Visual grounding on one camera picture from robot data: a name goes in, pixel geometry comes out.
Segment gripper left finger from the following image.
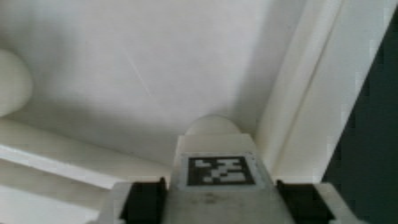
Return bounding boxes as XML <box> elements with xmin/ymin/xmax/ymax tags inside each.
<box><xmin>95</xmin><ymin>178</ymin><xmax>166</xmax><ymax>224</ymax></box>

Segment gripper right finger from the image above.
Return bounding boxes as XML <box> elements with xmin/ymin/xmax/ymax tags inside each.
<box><xmin>271</xmin><ymin>180</ymin><xmax>367</xmax><ymax>224</ymax></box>

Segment white table leg with tag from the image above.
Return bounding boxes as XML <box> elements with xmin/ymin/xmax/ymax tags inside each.
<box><xmin>161</xmin><ymin>115</ymin><xmax>294</xmax><ymax>224</ymax></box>

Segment white square table top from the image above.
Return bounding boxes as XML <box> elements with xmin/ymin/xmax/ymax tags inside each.
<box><xmin>0</xmin><ymin>0</ymin><xmax>357</xmax><ymax>224</ymax></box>

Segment white right fence piece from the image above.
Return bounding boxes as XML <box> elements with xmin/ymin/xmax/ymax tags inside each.
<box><xmin>271</xmin><ymin>0</ymin><xmax>398</xmax><ymax>183</ymax></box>

